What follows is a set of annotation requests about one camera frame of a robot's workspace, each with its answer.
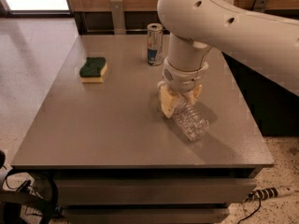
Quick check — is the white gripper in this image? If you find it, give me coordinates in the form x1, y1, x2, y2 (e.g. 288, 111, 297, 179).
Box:
159, 60, 208, 119

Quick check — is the clear plastic water bottle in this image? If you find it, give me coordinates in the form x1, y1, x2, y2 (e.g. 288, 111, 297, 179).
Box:
157, 81, 209, 141

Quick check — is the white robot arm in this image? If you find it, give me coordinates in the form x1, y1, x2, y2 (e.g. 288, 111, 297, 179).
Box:
157, 0, 299, 118

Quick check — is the silver blue energy drink can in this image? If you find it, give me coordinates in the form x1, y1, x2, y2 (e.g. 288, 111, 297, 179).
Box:
147, 23, 163, 66

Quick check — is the grey drawer cabinet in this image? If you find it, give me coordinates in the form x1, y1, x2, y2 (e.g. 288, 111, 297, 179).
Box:
12, 35, 274, 224

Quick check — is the green yellow sponge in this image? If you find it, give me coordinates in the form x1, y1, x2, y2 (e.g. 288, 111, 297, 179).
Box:
79, 57, 107, 83

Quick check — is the white power strip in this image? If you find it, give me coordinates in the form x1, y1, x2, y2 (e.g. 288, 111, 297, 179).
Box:
244, 186, 295, 203

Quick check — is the left metal bracket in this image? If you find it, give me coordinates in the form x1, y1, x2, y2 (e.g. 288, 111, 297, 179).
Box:
109, 0, 126, 30

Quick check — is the metal bracket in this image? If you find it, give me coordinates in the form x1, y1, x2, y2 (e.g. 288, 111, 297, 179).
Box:
109, 0, 126, 30
252, 0, 269, 12

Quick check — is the metal rail bar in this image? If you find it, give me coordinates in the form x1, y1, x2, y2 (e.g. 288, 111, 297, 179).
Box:
86, 27, 171, 34

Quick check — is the right metal bracket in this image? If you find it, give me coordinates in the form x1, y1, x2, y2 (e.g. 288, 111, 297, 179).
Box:
252, 0, 269, 12

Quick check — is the black cable bundle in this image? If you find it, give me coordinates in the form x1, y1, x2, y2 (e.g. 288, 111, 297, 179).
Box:
0, 149, 64, 224

